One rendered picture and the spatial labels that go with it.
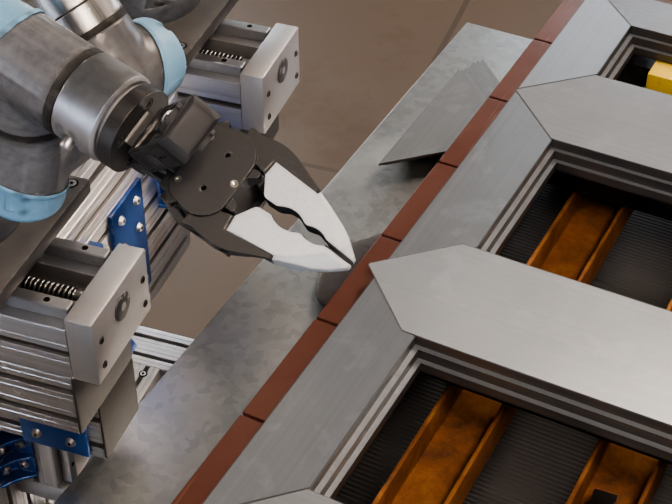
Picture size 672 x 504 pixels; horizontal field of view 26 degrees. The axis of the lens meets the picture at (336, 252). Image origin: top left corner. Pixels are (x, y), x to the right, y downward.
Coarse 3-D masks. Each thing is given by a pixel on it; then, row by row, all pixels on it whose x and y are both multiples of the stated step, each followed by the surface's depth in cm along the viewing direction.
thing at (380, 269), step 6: (390, 258) 182; (396, 258) 182; (372, 264) 181; (378, 264) 181; (384, 264) 181; (390, 264) 181; (372, 270) 180; (378, 270) 180; (384, 270) 180; (390, 270) 180; (378, 276) 180; (384, 276) 180; (378, 282) 179
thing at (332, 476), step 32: (640, 32) 224; (608, 64) 218; (544, 160) 200; (576, 160) 201; (608, 160) 199; (640, 192) 198; (512, 224) 192; (416, 352) 171; (448, 352) 171; (384, 384) 166; (480, 384) 169; (512, 384) 168; (544, 384) 166; (384, 416) 165; (576, 416) 165; (608, 416) 164; (640, 416) 162; (352, 448) 161; (640, 448) 163; (320, 480) 156
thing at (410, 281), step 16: (416, 256) 182; (432, 256) 182; (448, 256) 182; (400, 272) 180; (416, 272) 180; (432, 272) 180; (384, 288) 178; (400, 288) 178; (416, 288) 178; (432, 288) 178; (400, 304) 176; (416, 304) 176; (400, 320) 173
